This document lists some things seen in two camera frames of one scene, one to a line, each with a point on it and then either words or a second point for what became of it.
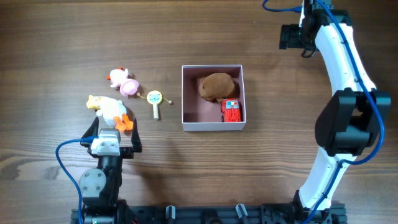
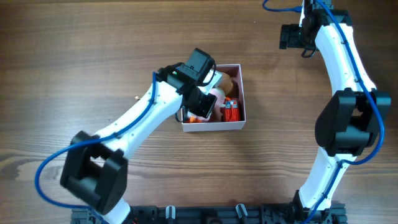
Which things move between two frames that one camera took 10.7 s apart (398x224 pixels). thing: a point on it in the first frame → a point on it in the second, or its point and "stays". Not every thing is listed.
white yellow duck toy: x=113 y=111 → x=191 y=118
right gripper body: x=288 y=37 stays
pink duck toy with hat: x=119 y=78 → x=220 y=96
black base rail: x=265 y=213 stays
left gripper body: x=125 y=152 → x=199 y=104
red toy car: x=231 y=110 stays
